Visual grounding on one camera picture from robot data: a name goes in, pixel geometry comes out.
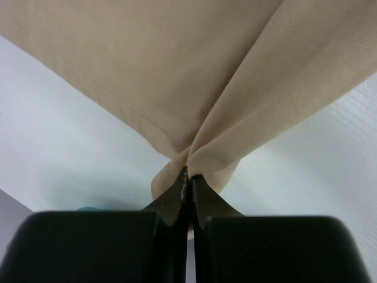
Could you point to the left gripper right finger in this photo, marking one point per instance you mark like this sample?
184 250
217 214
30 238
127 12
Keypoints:
231 247

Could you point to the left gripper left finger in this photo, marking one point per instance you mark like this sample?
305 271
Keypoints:
148 245

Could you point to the beige t shirt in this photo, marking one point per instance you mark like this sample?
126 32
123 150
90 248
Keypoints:
103 102

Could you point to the teal plastic basket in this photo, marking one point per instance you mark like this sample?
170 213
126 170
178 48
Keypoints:
85 208

